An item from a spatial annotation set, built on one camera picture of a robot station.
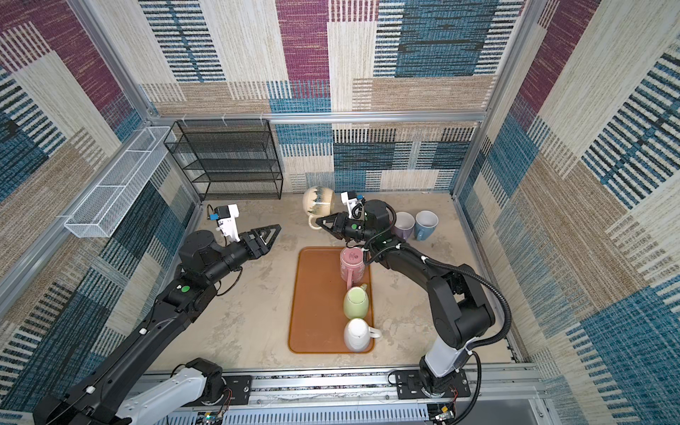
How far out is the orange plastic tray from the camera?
2.71 feet

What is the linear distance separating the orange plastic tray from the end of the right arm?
163 mm

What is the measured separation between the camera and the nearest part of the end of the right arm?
0.74 metres
